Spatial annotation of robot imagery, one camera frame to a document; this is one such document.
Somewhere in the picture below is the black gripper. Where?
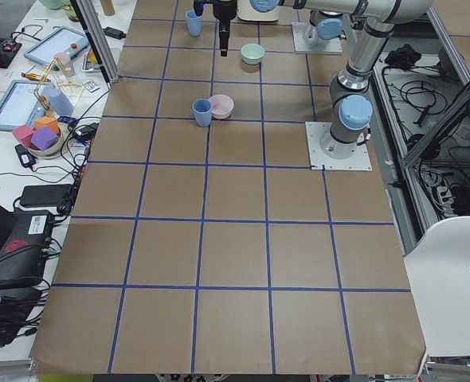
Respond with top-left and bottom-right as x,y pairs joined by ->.
193,0 -> 237,57

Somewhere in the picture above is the blue cup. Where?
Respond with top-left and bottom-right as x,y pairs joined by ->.
192,99 -> 212,127
185,10 -> 202,37

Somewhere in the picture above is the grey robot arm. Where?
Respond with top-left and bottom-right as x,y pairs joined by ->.
193,1 -> 343,57
268,0 -> 433,159

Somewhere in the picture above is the mint green bowl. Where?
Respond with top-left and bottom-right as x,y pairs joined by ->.
241,43 -> 265,65

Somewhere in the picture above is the pink bowl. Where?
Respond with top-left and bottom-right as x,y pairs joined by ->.
208,94 -> 234,119

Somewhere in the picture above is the far teach pendant tablet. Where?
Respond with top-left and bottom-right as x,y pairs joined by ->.
23,26 -> 89,65

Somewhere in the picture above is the teach pendant tablet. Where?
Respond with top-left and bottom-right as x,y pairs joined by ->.
0,80 -> 56,131
23,26 -> 89,65

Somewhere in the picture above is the orange foam block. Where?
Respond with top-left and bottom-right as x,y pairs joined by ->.
34,116 -> 61,134

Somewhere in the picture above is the beige bowl with blocks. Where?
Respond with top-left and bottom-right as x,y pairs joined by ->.
28,131 -> 64,158

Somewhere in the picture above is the purple foam block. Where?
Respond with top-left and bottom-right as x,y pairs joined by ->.
31,127 -> 58,150

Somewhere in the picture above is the near teach pendant tablet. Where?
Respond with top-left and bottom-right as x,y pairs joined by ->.
0,80 -> 56,131

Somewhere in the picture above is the pink foam block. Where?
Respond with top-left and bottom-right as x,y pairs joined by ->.
12,124 -> 37,150

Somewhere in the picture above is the black power adapter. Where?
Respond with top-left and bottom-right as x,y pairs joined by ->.
19,184 -> 72,208

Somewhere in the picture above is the black computer box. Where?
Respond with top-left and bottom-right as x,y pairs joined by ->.
0,205 -> 53,290

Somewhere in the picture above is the white chair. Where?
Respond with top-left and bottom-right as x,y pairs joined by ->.
405,216 -> 470,357

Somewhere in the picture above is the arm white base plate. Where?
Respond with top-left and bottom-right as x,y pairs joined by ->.
305,122 -> 372,171
292,22 -> 343,56

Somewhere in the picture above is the aluminium frame post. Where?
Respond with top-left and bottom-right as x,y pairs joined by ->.
71,0 -> 119,84

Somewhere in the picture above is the yellow wire stand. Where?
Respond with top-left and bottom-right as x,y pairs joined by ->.
33,55 -> 84,116

